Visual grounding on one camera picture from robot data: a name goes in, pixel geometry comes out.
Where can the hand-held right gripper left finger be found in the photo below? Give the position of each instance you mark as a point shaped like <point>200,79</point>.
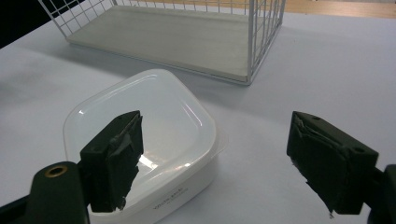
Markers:
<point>113,165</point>

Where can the white lidded plastic container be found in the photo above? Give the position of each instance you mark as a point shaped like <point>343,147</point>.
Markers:
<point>162,133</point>

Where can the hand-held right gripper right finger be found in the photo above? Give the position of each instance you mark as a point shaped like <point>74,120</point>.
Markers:
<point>330,165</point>

